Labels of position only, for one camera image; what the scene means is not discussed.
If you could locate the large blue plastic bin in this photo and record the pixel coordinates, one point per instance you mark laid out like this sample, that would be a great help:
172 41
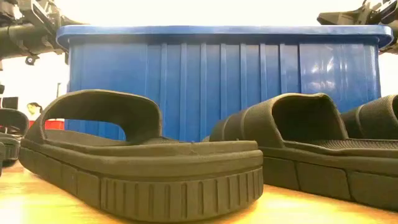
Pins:
199 77

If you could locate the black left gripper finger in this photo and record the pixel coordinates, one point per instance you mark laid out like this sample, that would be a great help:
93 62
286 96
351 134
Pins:
70 23

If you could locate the round black wall fixture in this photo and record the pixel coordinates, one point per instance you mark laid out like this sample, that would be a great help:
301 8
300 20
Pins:
30 60

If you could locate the textured black slide sandal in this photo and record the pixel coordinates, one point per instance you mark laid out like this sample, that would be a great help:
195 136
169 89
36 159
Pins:
311 174
373 121

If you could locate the red plastic bin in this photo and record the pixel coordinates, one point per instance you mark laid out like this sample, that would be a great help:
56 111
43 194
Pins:
54 125

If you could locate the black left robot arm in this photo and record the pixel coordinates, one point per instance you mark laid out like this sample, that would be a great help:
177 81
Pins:
25 40

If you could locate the black vertical stand post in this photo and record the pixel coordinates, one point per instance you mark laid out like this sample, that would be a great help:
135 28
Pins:
58 90

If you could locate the person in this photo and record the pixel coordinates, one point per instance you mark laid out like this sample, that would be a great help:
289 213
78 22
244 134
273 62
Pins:
33 109

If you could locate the black computer monitor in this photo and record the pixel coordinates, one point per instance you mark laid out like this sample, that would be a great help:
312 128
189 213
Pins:
10 102

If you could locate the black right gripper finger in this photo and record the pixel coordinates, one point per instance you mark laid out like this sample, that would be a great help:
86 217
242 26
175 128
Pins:
342 18

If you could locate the smooth black slide sandal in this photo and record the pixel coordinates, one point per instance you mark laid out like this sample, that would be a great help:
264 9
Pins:
155 174
12 119

